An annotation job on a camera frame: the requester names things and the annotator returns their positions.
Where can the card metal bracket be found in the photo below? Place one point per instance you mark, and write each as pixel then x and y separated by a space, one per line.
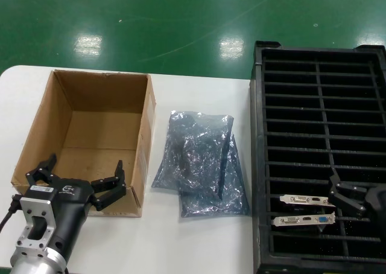
pixel 301 199
pixel 295 220

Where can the flat silver antistatic bag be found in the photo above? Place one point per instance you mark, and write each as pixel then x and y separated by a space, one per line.
pixel 211 207

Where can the silver antistatic bag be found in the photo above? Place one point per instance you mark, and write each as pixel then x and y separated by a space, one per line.
pixel 211 207
pixel 193 153

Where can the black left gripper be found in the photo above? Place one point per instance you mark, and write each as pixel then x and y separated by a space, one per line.
pixel 72 201

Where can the black slotted plastic container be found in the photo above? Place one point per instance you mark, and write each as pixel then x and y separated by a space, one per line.
pixel 256 135

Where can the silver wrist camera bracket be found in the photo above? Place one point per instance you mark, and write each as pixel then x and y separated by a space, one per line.
pixel 36 219

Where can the brown cardboard box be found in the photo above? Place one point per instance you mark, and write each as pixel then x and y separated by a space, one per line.
pixel 99 90

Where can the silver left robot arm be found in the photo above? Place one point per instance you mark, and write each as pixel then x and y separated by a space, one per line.
pixel 36 263

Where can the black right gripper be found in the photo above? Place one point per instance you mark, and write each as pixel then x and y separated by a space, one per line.
pixel 375 207

